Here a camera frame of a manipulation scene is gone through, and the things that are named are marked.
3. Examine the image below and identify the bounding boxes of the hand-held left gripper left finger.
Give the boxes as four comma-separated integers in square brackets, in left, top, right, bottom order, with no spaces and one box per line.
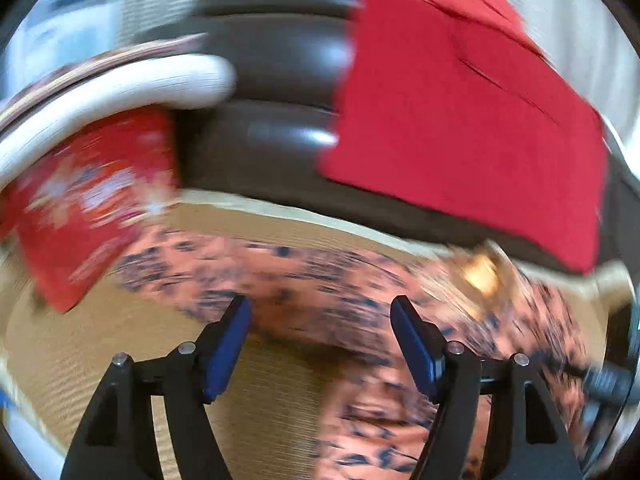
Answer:
[60,294,252,480]

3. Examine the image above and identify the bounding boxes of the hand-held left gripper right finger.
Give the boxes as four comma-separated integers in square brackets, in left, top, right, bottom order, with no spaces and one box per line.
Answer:
[389,295,584,480]

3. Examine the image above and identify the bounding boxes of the orange floral garment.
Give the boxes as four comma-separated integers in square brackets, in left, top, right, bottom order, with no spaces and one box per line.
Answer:
[115,225,608,480]

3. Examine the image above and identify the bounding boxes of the red printed bag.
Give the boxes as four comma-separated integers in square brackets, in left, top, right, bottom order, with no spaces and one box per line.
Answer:
[0,107,181,313]

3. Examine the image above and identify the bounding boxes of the red blanket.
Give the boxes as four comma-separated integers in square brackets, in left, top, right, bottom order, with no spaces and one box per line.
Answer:
[320,0,608,276]

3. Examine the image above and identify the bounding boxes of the white cushion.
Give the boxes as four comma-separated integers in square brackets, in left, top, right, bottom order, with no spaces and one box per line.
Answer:
[0,35,237,186]

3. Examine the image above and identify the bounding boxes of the dark brown sofa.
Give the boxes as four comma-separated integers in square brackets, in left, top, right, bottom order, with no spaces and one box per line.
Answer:
[135,0,640,271]

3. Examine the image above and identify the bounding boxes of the window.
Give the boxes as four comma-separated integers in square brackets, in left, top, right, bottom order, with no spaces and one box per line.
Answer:
[10,0,131,86]

